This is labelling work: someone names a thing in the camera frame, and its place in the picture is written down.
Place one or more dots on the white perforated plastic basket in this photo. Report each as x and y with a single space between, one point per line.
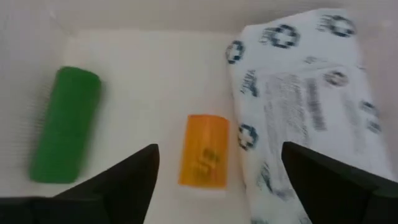
149 77

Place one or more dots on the green bandage roll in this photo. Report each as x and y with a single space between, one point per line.
66 124

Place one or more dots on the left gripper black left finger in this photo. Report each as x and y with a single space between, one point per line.
93 199

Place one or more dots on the white pack with cross print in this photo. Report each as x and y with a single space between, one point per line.
304 93

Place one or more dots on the orange pill bottle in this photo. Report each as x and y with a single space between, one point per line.
203 149

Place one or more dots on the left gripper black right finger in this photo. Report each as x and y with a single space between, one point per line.
335 193

